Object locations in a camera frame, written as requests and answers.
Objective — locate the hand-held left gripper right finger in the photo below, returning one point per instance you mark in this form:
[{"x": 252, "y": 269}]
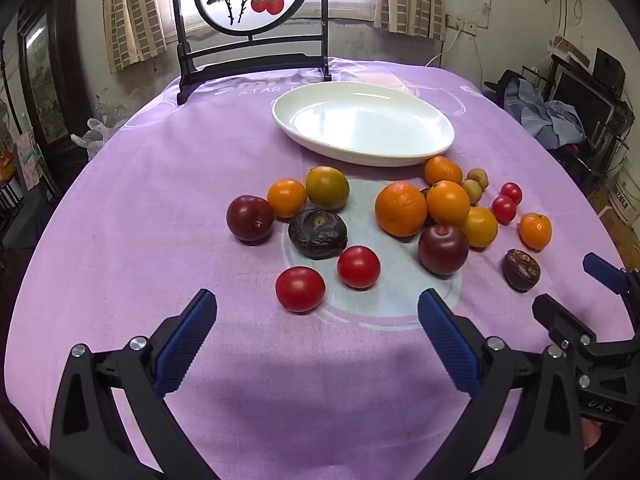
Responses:
[{"x": 447, "y": 335}]

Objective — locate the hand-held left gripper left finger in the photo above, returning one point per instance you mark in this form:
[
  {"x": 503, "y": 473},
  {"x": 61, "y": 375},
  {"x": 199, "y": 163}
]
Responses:
[{"x": 187, "y": 340}]

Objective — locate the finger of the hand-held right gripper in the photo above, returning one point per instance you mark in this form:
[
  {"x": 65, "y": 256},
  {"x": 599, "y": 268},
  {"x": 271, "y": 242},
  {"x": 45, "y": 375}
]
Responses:
[
  {"x": 602, "y": 267},
  {"x": 555, "y": 317}
]

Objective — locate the dark water chestnut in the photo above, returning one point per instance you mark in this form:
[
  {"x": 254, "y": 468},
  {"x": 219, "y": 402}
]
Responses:
[{"x": 521, "y": 270}]

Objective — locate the orange tangerine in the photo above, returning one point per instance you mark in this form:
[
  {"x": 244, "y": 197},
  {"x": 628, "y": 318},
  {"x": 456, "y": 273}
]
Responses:
[
  {"x": 482, "y": 227},
  {"x": 535, "y": 231},
  {"x": 443, "y": 170},
  {"x": 286, "y": 198}
]

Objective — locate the dark purple plum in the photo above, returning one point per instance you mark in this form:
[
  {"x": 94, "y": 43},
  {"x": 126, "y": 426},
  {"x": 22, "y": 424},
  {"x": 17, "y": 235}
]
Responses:
[
  {"x": 250, "y": 220},
  {"x": 443, "y": 249}
]

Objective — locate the small red cherry tomato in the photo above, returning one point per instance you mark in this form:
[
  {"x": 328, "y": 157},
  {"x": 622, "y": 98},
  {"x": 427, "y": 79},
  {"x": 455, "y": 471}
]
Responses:
[
  {"x": 503, "y": 209},
  {"x": 511, "y": 193}
]

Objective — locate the large orange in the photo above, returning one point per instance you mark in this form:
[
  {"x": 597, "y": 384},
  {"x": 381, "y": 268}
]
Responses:
[
  {"x": 401, "y": 209},
  {"x": 448, "y": 202}
]

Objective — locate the wrinkled dark passion fruit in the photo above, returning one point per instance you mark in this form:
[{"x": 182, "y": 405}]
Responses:
[{"x": 317, "y": 234}]

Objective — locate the greenish yellow tangerine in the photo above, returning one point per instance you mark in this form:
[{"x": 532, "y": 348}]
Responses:
[{"x": 327, "y": 187}]

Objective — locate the white oval plate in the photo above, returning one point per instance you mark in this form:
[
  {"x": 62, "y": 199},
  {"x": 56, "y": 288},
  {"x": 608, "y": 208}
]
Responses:
[{"x": 360, "y": 120}]

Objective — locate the cardboard box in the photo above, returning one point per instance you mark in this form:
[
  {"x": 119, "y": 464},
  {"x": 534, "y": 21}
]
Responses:
[{"x": 620, "y": 200}]

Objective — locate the purple tablecloth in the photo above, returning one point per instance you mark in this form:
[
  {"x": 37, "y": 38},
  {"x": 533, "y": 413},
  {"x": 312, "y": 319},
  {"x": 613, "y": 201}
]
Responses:
[{"x": 150, "y": 210}]

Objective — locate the kiwi front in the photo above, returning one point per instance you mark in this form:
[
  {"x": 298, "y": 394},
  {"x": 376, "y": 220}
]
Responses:
[{"x": 471, "y": 192}]

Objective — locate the kiwi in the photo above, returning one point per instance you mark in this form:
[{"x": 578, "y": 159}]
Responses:
[
  {"x": 477, "y": 177},
  {"x": 471, "y": 192}
]

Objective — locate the kiwi rear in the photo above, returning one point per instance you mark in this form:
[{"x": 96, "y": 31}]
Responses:
[{"x": 477, "y": 177}]

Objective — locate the blue clothes pile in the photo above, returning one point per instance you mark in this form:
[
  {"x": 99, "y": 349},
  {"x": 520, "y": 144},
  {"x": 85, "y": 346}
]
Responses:
[{"x": 550, "y": 120}]

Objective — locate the black monitor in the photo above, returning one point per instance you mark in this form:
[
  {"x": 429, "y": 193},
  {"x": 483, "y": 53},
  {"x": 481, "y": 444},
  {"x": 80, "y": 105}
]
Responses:
[{"x": 582, "y": 102}]

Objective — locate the black box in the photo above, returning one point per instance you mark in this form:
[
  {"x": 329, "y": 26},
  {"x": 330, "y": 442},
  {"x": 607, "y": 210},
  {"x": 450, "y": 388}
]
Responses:
[{"x": 607, "y": 67}]

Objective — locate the white plastic bag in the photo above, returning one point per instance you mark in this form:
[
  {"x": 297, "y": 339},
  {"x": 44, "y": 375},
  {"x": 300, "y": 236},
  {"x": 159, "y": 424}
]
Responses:
[{"x": 97, "y": 135}]

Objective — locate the dark wooden cabinet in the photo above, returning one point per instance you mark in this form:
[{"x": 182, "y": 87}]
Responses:
[{"x": 50, "y": 75}]

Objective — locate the white wall socket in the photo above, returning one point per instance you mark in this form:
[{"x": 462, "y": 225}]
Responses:
[{"x": 467, "y": 25}]

